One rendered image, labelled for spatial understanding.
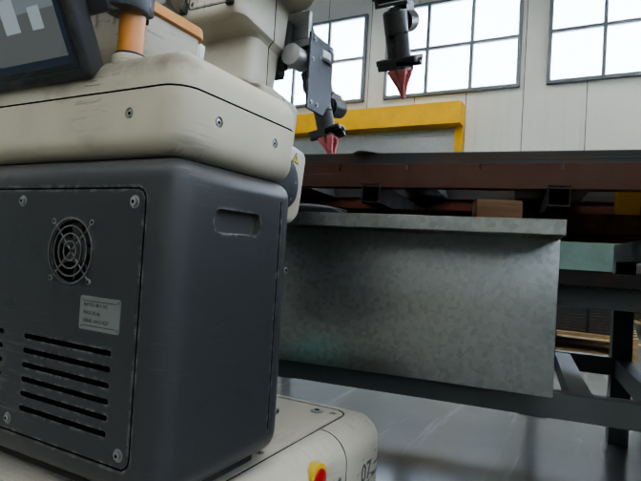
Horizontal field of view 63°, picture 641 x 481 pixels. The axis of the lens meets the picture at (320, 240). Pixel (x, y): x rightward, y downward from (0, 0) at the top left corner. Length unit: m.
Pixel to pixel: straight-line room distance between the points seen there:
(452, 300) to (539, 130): 8.79
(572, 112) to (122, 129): 9.56
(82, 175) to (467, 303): 0.89
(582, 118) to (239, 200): 9.43
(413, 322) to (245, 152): 0.74
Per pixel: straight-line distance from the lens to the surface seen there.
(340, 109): 1.68
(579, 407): 1.41
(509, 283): 1.27
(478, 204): 1.22
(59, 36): 0.74
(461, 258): 1.27
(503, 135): 10.06
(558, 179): 1.32
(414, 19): 1.41
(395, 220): 1.14
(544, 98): 10.12
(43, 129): 0.78
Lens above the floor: 0.59
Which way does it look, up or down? 1 degrees up
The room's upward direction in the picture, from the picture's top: 3 degrees clockwise
